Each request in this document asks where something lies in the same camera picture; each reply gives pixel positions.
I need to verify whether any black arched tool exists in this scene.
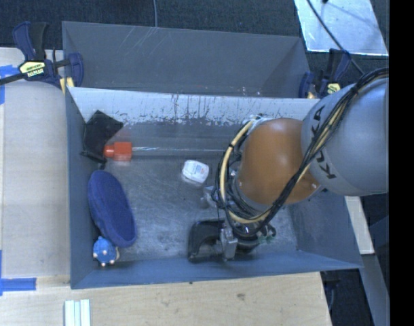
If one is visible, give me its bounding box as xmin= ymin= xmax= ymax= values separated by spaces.
xmin=187 ymin=219 xmax=228 ymax=264

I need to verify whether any blue cloth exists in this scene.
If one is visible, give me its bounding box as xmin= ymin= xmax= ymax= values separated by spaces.
xmin=87 ymin=169 xmax=138 ymax=249

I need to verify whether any blue toy figure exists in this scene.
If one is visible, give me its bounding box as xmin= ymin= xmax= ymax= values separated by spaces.
xmin=92 ymin=236 xmax=121 ymax=268

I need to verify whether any clear bottle with red cap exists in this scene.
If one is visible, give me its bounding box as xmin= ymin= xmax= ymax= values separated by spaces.
xmin=102 ymin=132 xmax=136 ymax=164

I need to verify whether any black angular box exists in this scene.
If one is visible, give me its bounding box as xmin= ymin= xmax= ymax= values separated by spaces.
xmin=79 ymin=109 xmax=124 ymax=163

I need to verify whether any grey metal bin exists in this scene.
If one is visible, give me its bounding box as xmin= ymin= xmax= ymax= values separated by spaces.
xmin=60 ymin=20 xmax=366 ymax=290

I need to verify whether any pale wood board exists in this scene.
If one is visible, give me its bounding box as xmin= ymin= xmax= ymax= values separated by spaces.
xmin=1 ymin=79 xmax=72 ymax=280

